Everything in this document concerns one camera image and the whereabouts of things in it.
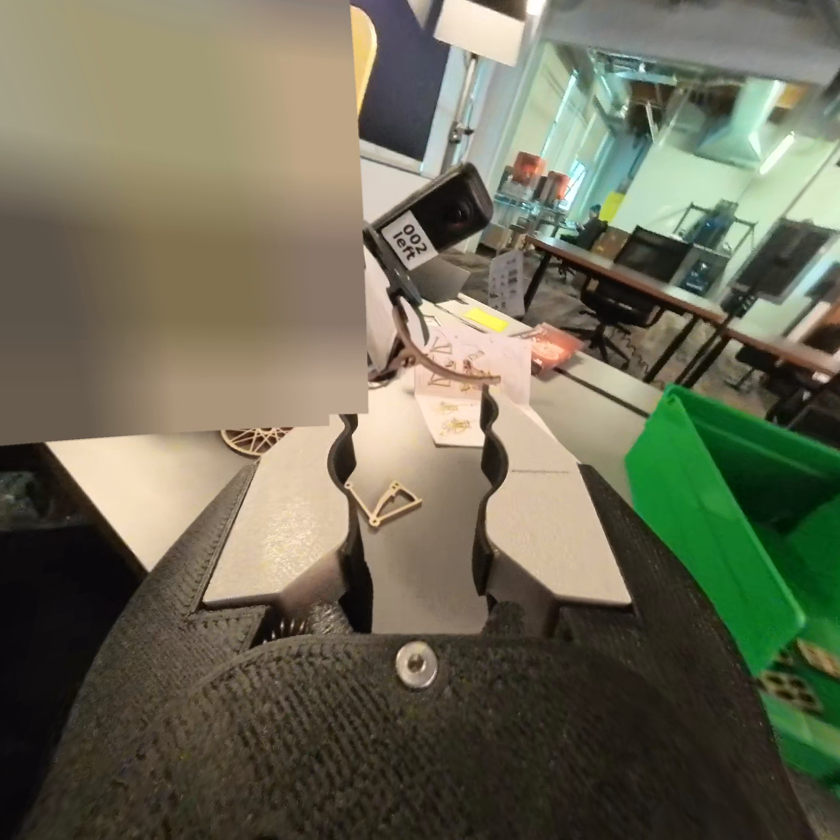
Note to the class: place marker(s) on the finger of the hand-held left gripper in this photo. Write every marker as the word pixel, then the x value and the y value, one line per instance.
pixel 439 279

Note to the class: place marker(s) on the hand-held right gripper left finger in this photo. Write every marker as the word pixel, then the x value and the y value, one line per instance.
pixel 275 525

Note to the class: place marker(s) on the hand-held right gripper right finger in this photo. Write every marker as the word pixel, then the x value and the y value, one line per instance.
pixel 558 525

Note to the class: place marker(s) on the triangular wooden frame part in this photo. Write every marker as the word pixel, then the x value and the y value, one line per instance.
pixel 374 522

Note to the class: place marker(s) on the curved wooden model part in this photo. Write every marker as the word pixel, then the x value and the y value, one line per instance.
pixel 472 378

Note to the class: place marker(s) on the wooden parts sheet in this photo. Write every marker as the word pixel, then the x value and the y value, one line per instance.
pixel 787 689

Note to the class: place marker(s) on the yellow sticky note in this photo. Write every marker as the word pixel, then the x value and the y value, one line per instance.
pixel 484 320

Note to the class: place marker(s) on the printed white paper sheet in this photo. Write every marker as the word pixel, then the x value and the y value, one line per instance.
pixel 508 279

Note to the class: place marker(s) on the metal shelf rack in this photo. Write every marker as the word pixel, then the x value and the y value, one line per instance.
pixel 535 210

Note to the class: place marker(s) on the wooden spoked wheel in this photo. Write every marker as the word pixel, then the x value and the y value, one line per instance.
pixel 256 438

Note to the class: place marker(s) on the white instruction booklet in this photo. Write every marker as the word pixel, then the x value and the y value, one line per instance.
pixel 505 367

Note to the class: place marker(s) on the dark red package card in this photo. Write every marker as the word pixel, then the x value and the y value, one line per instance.
pixel 554 344

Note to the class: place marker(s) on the green plastic bin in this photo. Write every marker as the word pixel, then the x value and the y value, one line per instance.
pixel 695 512

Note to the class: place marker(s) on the yellow chair back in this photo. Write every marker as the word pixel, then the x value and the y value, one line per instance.
pixel 364 72

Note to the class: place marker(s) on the white floor lamp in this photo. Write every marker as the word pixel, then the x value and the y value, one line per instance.
pixel 482 33

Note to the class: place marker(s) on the black office chair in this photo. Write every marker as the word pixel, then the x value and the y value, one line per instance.
pixel 613 305

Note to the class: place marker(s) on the long brown table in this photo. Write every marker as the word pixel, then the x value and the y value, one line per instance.
pixel 787 351
pixel 630 272

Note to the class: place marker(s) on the metal ventilation hood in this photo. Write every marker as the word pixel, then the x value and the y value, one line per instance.
pixel 748 124

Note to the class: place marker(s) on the large black screen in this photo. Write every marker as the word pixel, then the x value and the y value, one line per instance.
pixel 791 259

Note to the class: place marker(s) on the dark blue wall panel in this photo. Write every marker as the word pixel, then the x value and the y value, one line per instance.
pixel 400 85

